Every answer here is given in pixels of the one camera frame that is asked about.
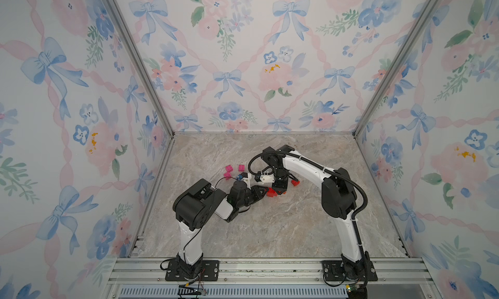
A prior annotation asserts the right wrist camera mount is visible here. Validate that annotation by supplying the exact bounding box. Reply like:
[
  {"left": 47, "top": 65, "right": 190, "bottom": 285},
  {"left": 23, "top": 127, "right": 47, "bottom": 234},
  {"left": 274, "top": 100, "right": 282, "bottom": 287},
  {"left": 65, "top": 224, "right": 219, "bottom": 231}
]
[{"left": 259, "top": 174, "right": 274, "bottom": 184}]

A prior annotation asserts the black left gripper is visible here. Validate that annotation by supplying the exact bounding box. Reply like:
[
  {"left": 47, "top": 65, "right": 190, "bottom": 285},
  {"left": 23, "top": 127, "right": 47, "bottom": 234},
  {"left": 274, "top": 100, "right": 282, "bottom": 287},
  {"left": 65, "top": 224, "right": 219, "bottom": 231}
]
[{"left": 237, "top": 186, "right": 268, "bottom": 211}]

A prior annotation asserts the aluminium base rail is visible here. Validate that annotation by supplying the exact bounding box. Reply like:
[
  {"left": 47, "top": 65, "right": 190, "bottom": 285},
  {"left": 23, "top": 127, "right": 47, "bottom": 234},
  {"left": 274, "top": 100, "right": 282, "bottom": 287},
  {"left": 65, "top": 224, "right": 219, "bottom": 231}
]
[{"left": 101, "top": 258, "right": 442, "bottom": 298}]

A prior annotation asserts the red long lego brick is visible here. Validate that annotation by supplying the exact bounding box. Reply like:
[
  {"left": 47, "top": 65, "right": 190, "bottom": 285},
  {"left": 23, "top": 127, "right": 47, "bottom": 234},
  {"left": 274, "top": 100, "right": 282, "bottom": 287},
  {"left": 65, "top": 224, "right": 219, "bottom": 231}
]
[{"left": 266, "top": 188, "right": 278, "bottom": 198}]

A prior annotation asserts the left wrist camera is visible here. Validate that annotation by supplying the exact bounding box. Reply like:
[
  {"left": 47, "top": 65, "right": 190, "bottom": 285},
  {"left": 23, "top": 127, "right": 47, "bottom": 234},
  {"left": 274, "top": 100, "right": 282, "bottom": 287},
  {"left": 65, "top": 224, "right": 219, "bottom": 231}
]
[{"left": 239, "top": 172, "right": 252, "bottom": 184}]

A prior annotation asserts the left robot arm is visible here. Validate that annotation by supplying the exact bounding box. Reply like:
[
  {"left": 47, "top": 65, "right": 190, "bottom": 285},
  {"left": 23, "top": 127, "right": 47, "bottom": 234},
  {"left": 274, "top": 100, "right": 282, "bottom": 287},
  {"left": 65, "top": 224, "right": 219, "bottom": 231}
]
[{"left": 166, "top": 179, "right": 269, "bottom": 282}]

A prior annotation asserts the aluminium corner post left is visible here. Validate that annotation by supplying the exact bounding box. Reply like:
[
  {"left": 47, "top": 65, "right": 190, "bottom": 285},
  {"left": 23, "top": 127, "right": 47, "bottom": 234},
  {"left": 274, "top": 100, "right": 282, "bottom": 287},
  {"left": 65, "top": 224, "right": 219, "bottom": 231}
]
[{"left": 102, "top": 0, "right": 174, "bottom": 139}]

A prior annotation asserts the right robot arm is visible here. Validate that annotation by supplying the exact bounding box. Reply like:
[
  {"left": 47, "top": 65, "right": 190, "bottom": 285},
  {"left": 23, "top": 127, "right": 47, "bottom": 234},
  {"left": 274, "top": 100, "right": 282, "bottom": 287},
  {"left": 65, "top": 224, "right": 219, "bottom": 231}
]
[{"left": 254, "top": 145, "right": 371, "bottom": 287}]

